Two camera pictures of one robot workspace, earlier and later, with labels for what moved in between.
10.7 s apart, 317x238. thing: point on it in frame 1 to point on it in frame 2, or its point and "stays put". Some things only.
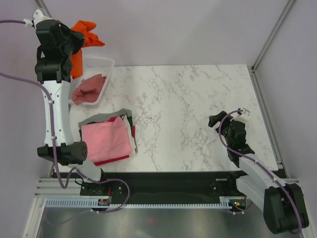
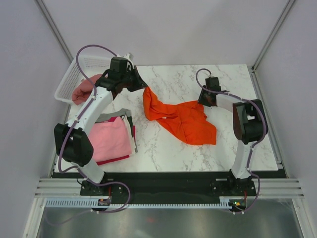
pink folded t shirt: x=106 y=141 stays put
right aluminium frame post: x=290 y=3 stays put
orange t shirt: x=85 y=29 to x=188 y=119
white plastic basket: x=92 y=66 stays put
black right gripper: x=213 y=119 to x=201 y=100
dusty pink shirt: x=89 y=90 stays put
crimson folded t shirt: x=106 y=161 stays put
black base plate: x=165 y=188 stays put
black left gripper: x=79 y=37 to x=139 y=83
